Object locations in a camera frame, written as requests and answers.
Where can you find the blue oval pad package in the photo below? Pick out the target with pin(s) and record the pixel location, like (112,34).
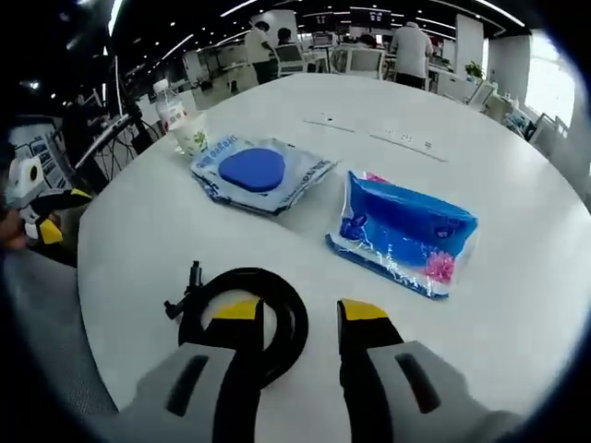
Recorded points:
(251,171)

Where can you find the grey mesh office chair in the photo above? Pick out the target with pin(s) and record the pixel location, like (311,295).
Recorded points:
(46,332)

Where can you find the white office chair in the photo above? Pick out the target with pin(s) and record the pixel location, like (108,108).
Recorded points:
(365,62)
(480,94)
(291,57)

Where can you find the green potted plant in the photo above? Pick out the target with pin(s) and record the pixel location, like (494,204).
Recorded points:
(474,70)

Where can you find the black laptop stand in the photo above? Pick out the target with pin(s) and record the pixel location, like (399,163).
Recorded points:
(143,134)

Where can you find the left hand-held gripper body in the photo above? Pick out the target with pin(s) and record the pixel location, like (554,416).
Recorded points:
(25,182)

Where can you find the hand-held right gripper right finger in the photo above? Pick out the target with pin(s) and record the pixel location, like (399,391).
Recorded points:
(365,369)

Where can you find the white leaf-print paper cup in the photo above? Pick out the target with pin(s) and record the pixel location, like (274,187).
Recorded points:
(191,136)

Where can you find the clear plastic water bottle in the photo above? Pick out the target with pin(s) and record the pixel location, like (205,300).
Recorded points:
(168,106)

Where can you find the silver laptop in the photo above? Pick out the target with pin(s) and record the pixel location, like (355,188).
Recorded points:
(101,143)

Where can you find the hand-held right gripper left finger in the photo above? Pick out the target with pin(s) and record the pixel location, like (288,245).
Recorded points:
(240,369)

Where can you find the person's left hand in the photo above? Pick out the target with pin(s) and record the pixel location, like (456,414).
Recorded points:
(11,233)

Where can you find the blue tissue pack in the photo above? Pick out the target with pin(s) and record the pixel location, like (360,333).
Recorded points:
(401,221)

